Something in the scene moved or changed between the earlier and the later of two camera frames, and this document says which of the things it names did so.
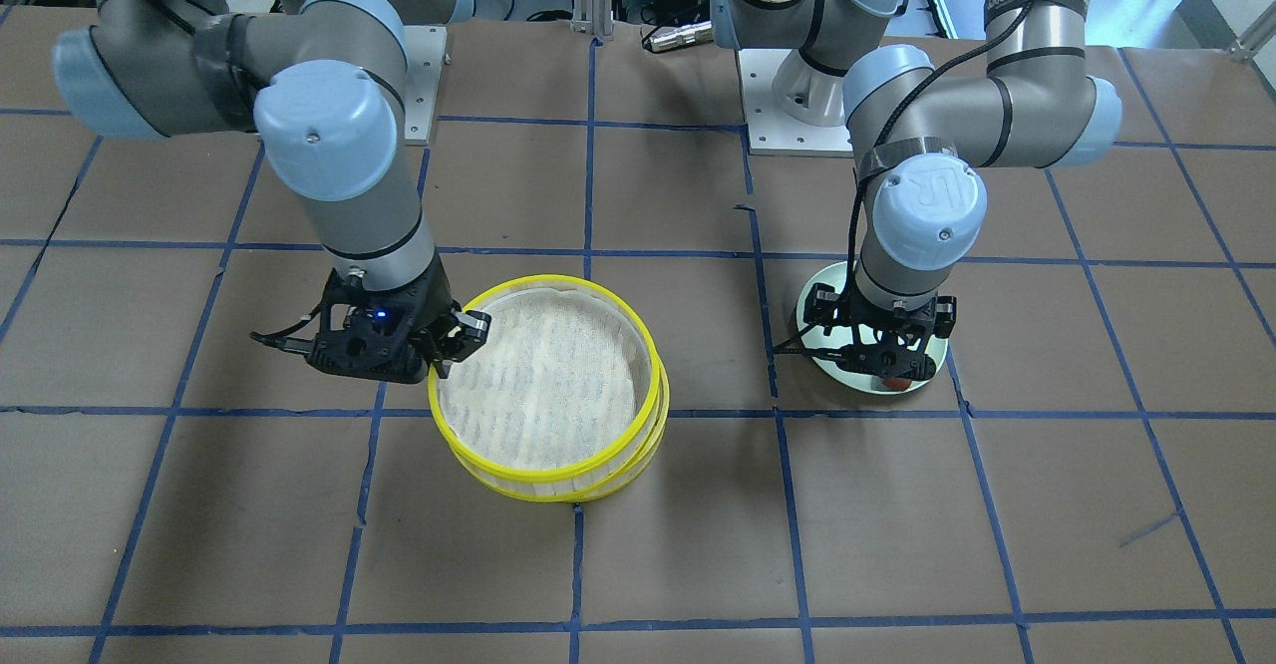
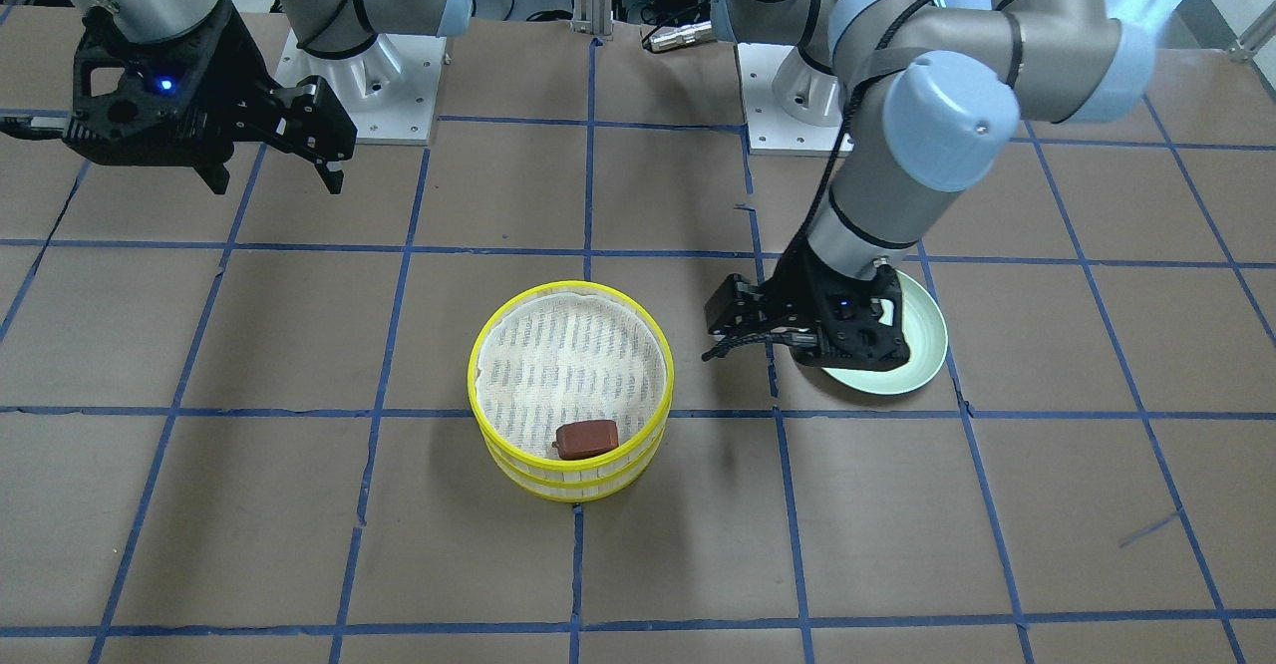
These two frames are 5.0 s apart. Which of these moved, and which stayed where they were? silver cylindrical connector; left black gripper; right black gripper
Moved: right black gripper; left black gripper
Stayed: silver cylindrical connector
